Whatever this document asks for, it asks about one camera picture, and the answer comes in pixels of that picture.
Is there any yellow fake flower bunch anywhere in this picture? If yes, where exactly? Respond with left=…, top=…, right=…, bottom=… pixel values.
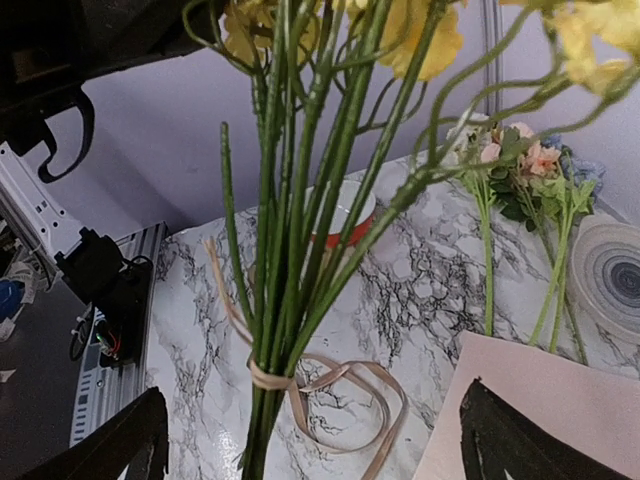
left=183, top=1, right=639, bottom=479

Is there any white bowl with red outside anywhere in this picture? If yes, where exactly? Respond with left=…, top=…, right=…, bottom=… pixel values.
left=299, top=179, right=377, bottom=250

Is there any striped grey ceramic plate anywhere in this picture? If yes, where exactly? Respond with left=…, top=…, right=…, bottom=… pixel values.
left=569, top=214, right=639, bottom=345

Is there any pink wrapping paper sheet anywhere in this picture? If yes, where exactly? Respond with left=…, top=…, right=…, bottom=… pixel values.
left=414, top=332, right=639, bottom=479

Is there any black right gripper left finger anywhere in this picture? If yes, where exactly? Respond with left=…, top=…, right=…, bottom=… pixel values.
left=20, top=387, right=169, bottom=479

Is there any blue fake flower stem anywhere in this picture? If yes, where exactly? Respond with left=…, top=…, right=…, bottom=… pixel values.
left=541, top=134, right=606, bottom=197

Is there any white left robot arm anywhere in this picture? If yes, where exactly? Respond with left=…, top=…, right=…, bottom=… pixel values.
left=1, top=1, right=198, bottom=280

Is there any white fake flower stem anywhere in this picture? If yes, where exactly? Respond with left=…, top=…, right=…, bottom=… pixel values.
left=452, top=113, right=501, bottom=336

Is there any large pink fake rose stem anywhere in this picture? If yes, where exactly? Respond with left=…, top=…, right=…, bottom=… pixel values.
left=485, top=122, right=599, bottom=365

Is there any beige raffia ribbon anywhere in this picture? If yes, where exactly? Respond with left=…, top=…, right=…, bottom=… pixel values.
left=203, top=237, right=409, bottom=480

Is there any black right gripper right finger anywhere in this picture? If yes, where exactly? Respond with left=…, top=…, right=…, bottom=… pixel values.
left=459, top=378, right=626, bottom=480

